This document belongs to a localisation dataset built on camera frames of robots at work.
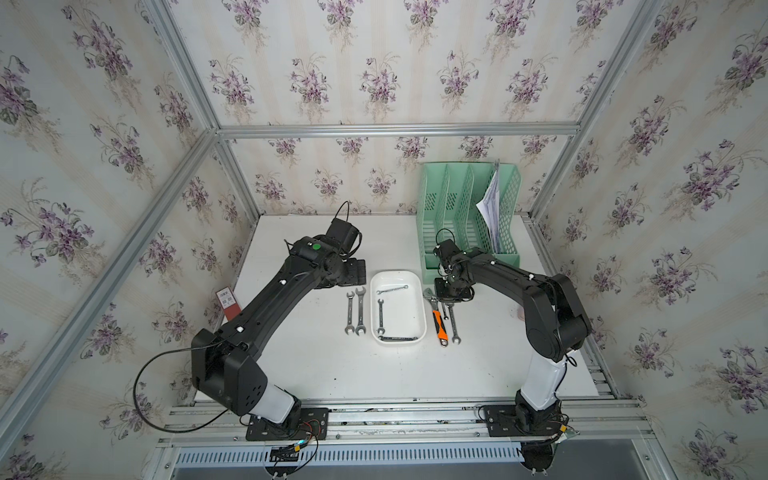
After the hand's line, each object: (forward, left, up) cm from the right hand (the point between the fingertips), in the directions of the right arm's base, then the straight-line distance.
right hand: (445, 299), depth 93 cm
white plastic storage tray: (-2, +15, -2) cm, 16 cm away
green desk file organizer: (+37, -5, +3) cm, 37 cm away
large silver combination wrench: (-9, +26, -2) cm, 28 cm away
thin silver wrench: (-10, +20, -1) cm, 23 cm away
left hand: (-3, +28, +16) cm, 33 cm away
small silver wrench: (-4, +30, -2) cm, 31 cm away
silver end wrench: (-11, -2, -3) cm, 12 cm away
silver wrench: (-12, +19, -3) cm, 23 cm away
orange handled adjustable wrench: (-8, +2, -2) cm, 8 cm away
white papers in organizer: (+19, -12, +23) cm, 32 cm away
